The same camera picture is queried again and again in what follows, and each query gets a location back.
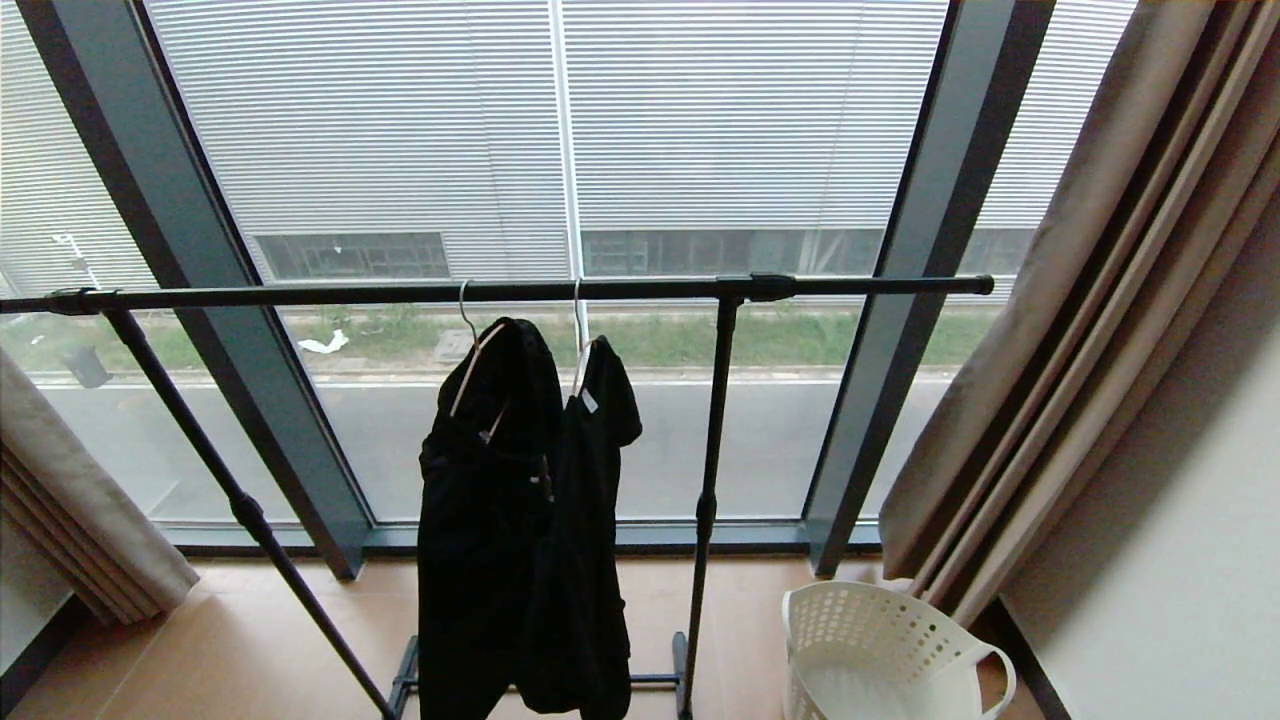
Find pink clothes hanger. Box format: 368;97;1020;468
449;279;512;443
569;279;600;401

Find black garment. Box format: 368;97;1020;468
518;335;644;719

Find black shorts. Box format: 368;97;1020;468
417;318;565;720

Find black clothes rack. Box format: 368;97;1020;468
0;272;996;720

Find white laundry basket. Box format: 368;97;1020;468
782;580;1018;720

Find window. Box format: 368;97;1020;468
0;0;1141;556

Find beige curtain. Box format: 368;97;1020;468
880;0;1280;628
0;350;201;627

